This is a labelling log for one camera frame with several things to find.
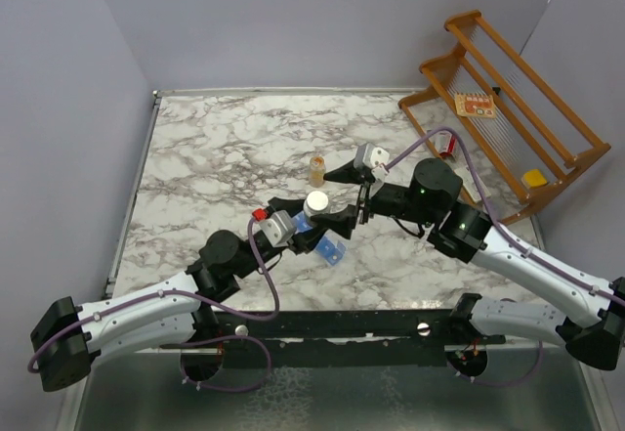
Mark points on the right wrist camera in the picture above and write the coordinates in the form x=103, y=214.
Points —
x=370, y=162

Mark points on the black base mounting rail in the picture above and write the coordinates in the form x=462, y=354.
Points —
x=414, y=337

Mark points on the wooden tiered shelf rack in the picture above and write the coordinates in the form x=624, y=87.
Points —
x=534, y=128

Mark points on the white pill bottle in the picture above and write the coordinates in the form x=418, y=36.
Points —
x=316, y=202

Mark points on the orange snack packet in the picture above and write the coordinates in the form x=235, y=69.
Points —
x=475, y=105

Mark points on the yellow lidded jar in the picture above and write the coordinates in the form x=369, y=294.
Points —
x=534, y=179

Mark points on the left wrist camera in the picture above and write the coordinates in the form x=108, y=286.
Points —
x=271, y=229

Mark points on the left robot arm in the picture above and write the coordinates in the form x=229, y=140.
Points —
x=179, y=310

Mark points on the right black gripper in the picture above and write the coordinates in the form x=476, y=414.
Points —
x=344, y=219

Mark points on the red white medicine box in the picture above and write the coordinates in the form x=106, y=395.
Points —
x=447, y=145

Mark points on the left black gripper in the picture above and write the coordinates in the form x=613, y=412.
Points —
x=305, y=241

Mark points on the blue weekly pill organizer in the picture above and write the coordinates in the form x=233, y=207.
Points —
x=330, y=247

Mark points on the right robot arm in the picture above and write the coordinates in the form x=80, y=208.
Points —
x=580, y=312

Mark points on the small amber pill bottle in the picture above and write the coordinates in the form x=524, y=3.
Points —
x=316, y=172

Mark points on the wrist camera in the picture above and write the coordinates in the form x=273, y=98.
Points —
x=370, y=162
x=271, y=229

